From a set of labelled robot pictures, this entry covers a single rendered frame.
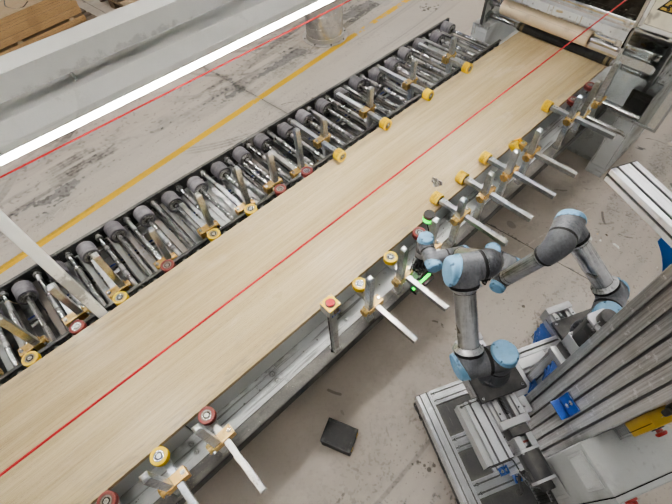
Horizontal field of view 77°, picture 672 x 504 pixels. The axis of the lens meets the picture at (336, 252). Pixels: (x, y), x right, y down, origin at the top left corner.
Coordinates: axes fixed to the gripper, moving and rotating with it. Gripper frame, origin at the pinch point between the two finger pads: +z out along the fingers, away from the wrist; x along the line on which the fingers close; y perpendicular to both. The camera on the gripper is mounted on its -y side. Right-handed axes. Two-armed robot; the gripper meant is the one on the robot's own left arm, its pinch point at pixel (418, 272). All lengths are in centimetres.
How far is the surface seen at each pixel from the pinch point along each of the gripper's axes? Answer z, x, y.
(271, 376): 32, -53, 77
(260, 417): 24, -44, 99
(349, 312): 32, -31, 24
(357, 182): 3, -60, -51
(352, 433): 82, -5, 75
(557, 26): -15, 21, -258
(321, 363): 24, -30, 61
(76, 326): 3, -151, 106
